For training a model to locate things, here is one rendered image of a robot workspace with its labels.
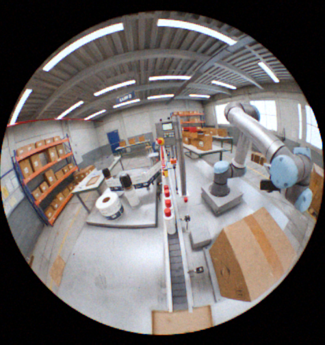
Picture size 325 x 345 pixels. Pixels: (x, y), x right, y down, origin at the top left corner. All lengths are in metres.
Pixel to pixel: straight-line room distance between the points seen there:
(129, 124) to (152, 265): 8.27
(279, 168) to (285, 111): 5.41
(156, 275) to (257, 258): 0.47
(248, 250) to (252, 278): 0.10
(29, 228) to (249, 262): 4.58
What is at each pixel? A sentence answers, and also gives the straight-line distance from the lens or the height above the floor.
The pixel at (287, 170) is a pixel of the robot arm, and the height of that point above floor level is 1.36.
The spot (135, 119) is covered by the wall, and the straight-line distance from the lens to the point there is 8.29.
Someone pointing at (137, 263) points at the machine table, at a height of 0.83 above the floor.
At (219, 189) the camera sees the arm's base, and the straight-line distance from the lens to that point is 0.77.
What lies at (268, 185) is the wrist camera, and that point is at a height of 1.20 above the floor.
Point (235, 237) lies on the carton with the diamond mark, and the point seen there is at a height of 1.12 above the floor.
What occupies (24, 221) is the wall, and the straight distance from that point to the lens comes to 4.40.
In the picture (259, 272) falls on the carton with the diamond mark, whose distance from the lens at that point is 0.38.
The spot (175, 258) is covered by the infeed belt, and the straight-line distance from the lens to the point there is 0.56.
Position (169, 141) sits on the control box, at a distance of 0.72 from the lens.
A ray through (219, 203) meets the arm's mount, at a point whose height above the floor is 0.92.
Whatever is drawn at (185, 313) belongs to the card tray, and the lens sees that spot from 0.63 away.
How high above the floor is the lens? 1.43
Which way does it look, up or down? 26 degrees down
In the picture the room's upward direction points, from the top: 11 degrees counter-clockwise
